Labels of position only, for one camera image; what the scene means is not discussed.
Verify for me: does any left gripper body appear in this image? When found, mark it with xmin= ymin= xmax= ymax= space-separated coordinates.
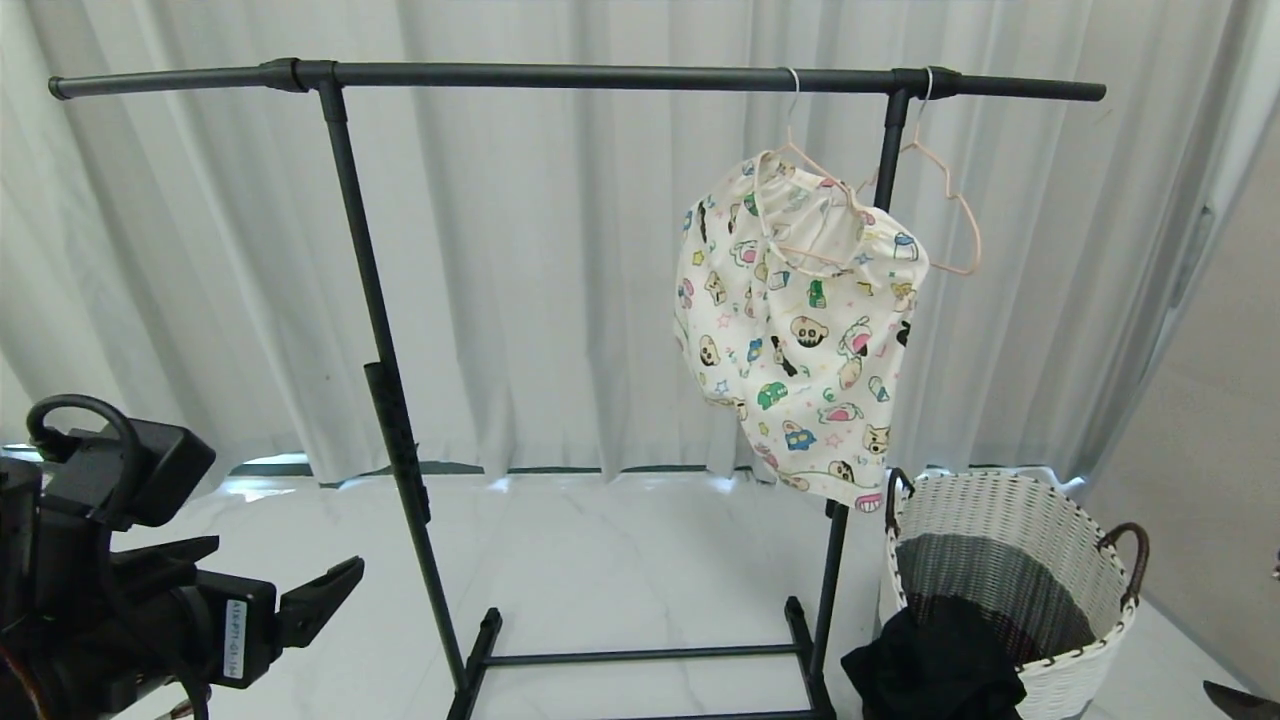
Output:
xmin=104 ymin=536 xmax=282 ymax=702

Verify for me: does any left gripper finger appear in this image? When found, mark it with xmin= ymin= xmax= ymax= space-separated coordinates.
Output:
xmin=277 ymin=556 xmax=367 ymax=652

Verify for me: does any cream printed garment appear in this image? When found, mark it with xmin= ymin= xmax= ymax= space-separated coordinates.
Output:
xmin=673 ymin=150 xmax=931 ymax=514

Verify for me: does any black garment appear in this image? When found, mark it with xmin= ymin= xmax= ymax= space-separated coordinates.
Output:
xmin=842 ymin=597 xmax=1028 ymax=720

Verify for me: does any pink clothes hanger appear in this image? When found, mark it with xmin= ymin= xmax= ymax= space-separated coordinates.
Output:
xmin=752 ymin=68 xmax=873 ymax=273
xmin=858 ymin=68 xmax=984 ymax=278

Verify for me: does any black clothes rack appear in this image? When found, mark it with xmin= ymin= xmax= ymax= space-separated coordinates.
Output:
xmin=48 ymin=57 xmax=1107 ymax=720

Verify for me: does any white laundry basket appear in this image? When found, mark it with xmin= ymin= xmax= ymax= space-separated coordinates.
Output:
xmin=880 ymin=468 xmax=1151 ymax=720

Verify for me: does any white curtain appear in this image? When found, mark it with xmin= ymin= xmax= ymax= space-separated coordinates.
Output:
xmin=0 ymin=0 xmax=1263 ymax=491

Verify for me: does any beige partition panel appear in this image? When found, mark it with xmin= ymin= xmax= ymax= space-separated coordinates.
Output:
xmin=1083 ymin=100 xmax=1280 ymax=696

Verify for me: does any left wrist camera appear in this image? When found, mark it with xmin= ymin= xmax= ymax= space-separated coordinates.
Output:
xmin=45 ymin=418 xmax=217 ymax=531

